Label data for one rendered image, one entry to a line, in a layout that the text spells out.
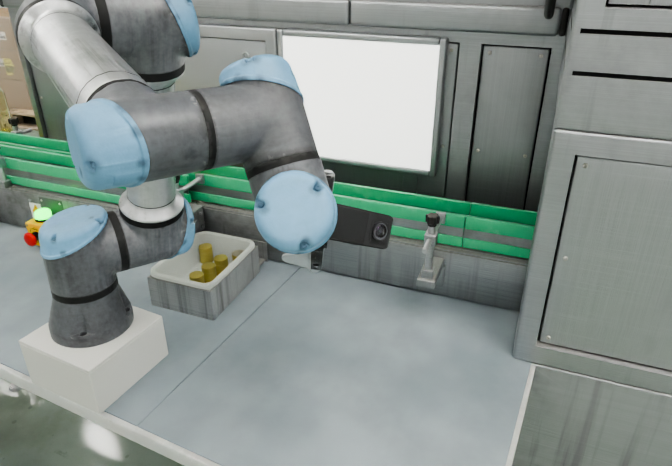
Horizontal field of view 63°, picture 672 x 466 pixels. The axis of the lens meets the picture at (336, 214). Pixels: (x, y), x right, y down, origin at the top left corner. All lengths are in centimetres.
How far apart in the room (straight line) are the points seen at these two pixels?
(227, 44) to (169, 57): 68
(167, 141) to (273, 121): 10
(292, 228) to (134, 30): 45
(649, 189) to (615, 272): 17
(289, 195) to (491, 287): 89
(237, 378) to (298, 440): 20
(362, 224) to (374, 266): 68
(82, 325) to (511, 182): 101
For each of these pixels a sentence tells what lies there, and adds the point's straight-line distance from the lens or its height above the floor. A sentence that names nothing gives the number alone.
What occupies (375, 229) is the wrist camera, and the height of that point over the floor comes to 119.
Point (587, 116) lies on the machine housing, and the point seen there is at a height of 127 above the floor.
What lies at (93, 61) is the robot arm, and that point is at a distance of 60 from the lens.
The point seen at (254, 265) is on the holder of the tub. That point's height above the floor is 78.
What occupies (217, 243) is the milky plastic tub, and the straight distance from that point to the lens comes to 146.
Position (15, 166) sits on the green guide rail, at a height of 94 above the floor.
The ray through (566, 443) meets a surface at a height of 56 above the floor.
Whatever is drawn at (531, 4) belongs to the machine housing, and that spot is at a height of 140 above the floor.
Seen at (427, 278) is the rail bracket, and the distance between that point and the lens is 123.
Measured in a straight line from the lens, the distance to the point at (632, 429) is 132.
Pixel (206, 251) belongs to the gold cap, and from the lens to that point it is 145.
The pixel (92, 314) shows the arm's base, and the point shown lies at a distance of 111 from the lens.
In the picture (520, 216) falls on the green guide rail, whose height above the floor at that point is 95.
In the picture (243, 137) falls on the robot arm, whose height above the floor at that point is 136.
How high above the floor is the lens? 152
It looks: 27 degrees down
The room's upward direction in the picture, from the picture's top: straight up
